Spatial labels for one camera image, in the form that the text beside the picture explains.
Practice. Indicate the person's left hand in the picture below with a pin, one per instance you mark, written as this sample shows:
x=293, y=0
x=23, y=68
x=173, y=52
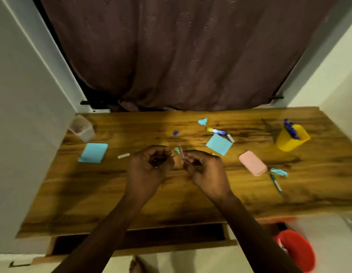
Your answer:
x=144, y=179

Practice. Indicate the person's right hand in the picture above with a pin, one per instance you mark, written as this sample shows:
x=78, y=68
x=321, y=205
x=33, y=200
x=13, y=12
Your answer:
x=208, y=176

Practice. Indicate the person's left fingers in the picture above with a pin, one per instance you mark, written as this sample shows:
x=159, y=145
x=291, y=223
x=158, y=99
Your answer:
x=160, y=154

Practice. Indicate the person's right fingers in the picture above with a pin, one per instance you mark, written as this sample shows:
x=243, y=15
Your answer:
x=197, y=159

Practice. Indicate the small pink stick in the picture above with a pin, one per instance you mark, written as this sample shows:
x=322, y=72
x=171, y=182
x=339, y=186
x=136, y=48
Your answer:
x=181, y=149

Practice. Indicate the person's left forearm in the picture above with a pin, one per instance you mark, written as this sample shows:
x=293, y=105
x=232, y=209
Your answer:
x=107, y=233

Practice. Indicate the person's right forearm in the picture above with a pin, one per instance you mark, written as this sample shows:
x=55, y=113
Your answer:
x=250, y=235

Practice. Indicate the small green paper piece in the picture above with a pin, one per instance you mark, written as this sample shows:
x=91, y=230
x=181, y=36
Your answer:
x=177, y=150

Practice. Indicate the light blue paper sheet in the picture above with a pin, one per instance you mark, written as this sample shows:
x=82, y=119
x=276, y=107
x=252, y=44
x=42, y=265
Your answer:
x=218, y=144
x=93, y=152

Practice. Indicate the yellow glue stick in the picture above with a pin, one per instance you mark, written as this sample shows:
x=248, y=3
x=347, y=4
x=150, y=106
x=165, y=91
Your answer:
x=215, y=130

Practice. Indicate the small white stick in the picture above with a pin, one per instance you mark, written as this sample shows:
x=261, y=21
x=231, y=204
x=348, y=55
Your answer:
x=123, y=156

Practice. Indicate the torn light blue paper piece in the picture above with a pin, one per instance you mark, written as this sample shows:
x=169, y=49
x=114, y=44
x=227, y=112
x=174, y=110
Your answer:
x=203, y=121

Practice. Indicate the white glue stick cap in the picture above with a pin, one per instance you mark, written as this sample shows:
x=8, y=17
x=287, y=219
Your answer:
x=230, y=138

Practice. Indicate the pink case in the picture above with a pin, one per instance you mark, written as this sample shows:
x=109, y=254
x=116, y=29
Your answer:
x=252, y=163

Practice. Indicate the clear plastic container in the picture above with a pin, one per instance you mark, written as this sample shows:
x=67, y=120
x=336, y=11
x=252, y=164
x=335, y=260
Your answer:
x=82, y=128

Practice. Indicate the green pen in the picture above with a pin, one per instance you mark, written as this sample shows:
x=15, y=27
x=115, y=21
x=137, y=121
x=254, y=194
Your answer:
x=276, y=183

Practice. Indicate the crumpled light blue paper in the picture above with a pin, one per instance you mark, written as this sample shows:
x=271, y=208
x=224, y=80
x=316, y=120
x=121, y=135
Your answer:
x=279, y=172

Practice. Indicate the yellow pen cup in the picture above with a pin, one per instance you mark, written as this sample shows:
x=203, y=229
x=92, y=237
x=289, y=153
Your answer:
x=291, y=140

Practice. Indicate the bunch of blue pens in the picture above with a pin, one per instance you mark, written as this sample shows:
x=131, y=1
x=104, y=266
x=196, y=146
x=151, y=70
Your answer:
x=291, y=129

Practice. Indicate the dark brown curtain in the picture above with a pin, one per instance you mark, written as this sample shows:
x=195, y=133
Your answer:
x=187, y=51

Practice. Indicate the person's foot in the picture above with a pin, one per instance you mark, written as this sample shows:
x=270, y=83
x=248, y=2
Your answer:
x=137, y=265

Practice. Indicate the red bucket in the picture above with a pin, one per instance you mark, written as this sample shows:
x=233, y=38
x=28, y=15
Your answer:
x=299, y=250

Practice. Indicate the white window frame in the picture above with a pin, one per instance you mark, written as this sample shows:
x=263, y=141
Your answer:
x=47, y=53

